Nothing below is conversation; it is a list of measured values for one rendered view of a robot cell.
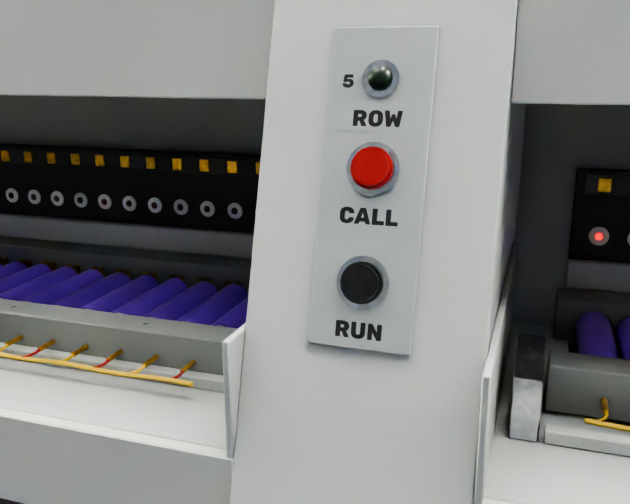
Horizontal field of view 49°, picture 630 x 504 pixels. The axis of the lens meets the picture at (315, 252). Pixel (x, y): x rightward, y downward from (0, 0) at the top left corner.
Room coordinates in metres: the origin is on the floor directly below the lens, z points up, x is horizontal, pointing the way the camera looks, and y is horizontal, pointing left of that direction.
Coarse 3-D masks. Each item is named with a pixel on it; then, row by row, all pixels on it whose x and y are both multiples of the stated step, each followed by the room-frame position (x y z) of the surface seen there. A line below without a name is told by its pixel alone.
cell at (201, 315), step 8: (224, 288) 0.42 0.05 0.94; (232, 288) 0.42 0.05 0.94; (240, 288) 0.42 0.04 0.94; (216, 296) 0.40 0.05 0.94; (224, 296) 0.41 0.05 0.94; (232, 296) 0.41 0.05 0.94; (240, 296) 0.42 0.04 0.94; (200, 304) 0.39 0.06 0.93; (208, 304) 0.39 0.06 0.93; (216, 304) 0.40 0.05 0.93; (224, 304) 0.40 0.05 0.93; (232, 304) 0.41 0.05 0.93; (192, 312) 0.38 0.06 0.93; (200, 312) 0.38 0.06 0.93; (208, 312) 0.38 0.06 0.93; (216, 312) 0.39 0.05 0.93; (224, 312) 0.40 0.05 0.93; (184, 320) 0.37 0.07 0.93; (192, 320) 0.37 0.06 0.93; (200, 320) 0.37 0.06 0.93; (208, 320) 0.38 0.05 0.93; (216, 320) 0.39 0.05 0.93
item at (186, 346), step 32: (0, 320) 0.37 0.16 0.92; (32, 320) 0.36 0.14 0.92; (64, 320) 0.36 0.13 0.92; (96, 320) 0.36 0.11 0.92; (128, 320) 0.36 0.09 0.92; (160, 320) 0.36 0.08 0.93; (0, 352) 0.36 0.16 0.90; (32, 352) 0.35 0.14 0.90; (96, 352) 0.36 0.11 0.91; (128, 352) 0.35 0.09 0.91; (160, 352) 0.34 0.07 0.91; (192, 352) 0.34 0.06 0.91; (192, 384) 0.32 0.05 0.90
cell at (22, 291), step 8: (56, 272) 0.45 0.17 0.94; (64, 272) 0.46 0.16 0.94; (72, 272) 0.46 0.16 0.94; (32, 280) 0.44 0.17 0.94; (40, 280) 0.44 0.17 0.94; (48, 280) 0.44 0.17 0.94; (56, 280) 0.45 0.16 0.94; (16, 288) 0.42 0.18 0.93; (24, 288) 0.42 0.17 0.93; (32, 288) 0.43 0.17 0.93; (40, 288) 0.43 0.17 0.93; (0, 296) 0.41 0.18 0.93; (8, 296) 0.41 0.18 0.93; (16, 296) 0.41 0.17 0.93; (24, 296) 0.42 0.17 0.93
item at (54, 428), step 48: (96, 240) 0.50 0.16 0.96; (144, 240) 0.49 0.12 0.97; (192, 240) 0.48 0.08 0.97; (240, 240) 0.47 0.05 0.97; (240, 336) 0.27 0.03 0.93; (0, 384) 0.34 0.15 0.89; (48, 384) 0.34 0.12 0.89; (96, 384) 0.34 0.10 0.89; (144, 384) 0.34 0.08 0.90; (0, 432) 0.31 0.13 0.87; (48, 432) 0.31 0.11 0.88; (96, 432) 0.30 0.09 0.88; (144, 432) 0.30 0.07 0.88; (192, 432) 0.30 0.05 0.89; (0, 480) 0.32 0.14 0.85; (48, 480) 0.31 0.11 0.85; (96, 480) 0.30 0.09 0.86; (144, 480) 0.29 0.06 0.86; (192, 480) 0.29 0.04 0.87
